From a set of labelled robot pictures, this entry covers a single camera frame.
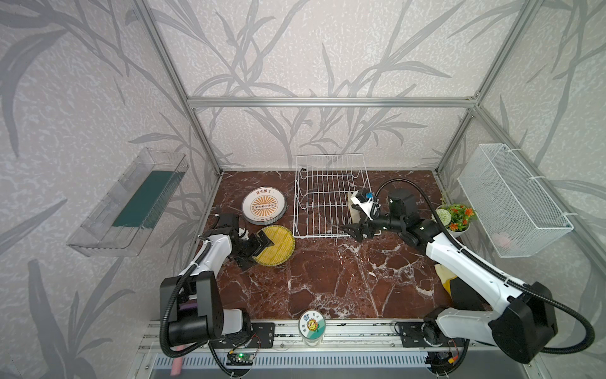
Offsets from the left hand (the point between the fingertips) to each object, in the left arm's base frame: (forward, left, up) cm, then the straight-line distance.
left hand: (266, 249), depth 86 cm
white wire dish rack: (+35, -21, -3) cm, 41 cm away
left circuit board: (-33, +5, -8) cm, 34 cm away
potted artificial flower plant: (+8, -70, +10) cm, 71 cm away
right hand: (+4, -29, +17) cm, 34 cm away
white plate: (+23, +5, -5) cm, 24 cm away
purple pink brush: (-33, +22, -5) cm, 40 cm away
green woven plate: (+2, -5, -5) cm, 7 cm away
